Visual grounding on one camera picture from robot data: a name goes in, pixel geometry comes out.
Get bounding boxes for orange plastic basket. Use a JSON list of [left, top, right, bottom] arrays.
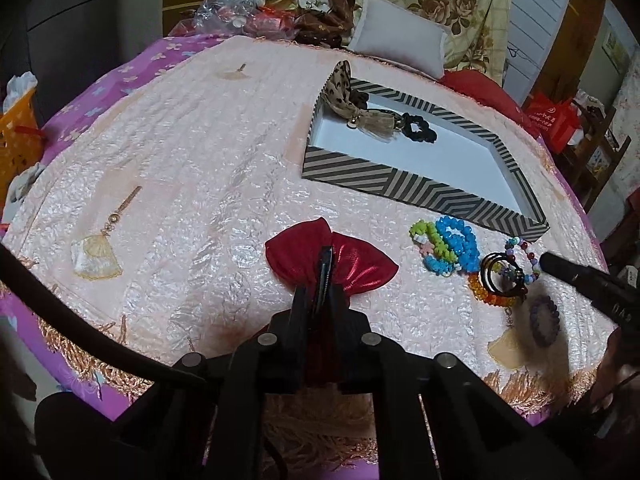
[[0, 87, 46, 206]]

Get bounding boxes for white cloth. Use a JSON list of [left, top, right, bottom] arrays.
[[2, 71, 38, 111], [6, 162, 48, 207]]

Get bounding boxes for red satin bow hair clip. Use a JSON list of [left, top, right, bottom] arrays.
[[264, 217, 400, 386]]

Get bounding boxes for multicolour bead bracelet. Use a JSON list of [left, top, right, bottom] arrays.
[[504, 236, 543, 286]]

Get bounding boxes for black scrunchie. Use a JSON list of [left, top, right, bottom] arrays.
[[397, 112, 437, 142]]

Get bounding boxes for orange crystal bead bracelet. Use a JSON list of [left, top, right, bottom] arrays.
[[467, 272, 526, 308]]

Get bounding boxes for floral curtain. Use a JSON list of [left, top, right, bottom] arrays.
[[607, 67, 640, 201]]

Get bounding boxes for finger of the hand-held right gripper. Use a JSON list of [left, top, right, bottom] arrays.
[[540, 252, 611, 301]]

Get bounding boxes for blue bead bracelet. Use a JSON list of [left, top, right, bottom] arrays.
[[424, 215, 481, 277]]

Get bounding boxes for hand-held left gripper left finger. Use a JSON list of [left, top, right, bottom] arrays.
[[117, 246, 329, 480]]

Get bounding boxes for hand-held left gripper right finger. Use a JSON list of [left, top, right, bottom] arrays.
[[327, 249, 547, 480]]

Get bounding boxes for leopard print bow hair tie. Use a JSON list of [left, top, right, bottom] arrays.
[[322, 60, 401, 138]]

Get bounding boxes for black hair tie with charm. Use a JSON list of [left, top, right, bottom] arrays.
[[492, 260, 528, 302]]

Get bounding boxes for wooden chair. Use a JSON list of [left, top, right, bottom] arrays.
[[555, 95, 619, 211]]

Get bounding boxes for white pillow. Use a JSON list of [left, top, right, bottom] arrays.
[[347, 0, 448, 78]]

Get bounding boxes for green bead bracelet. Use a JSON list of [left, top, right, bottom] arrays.
[[409, 220, 458, 272]]

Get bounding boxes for person's right hand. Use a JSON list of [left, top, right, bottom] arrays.
[[590, 330, 640, 413]]

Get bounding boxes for striped cardboard box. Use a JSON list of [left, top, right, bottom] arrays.
[[301, 72, 550, 243]]

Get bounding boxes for clear plastic bag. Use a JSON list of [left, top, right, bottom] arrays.
[[170, 0, 261, 37]]

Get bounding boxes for wall picture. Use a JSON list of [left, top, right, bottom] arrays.
[[602, 25, 629, 68]]

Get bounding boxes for brown patterned cloth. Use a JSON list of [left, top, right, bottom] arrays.
[[292, 0, 361, 47]]

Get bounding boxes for purple bead bracelet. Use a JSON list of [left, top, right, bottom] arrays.
[[529, 294, 563, 348]]

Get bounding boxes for thin black hair tie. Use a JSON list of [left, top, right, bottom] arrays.
[[480, 252, 518, 291]]

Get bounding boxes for black cable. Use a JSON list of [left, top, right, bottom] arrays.
[[0, 245, 211, 388]]

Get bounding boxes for red packets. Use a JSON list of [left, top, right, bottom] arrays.
[[249, 7, 297, 41]]

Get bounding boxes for red cushion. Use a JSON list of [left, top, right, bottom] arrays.
[[440, 70, 543, 137]]

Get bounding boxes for red shopping bag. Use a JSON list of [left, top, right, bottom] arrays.
[[525, 91, 581, 153]]

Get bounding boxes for grey refrigerator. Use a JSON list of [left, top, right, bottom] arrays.
[[25, 0, 168, 123]]

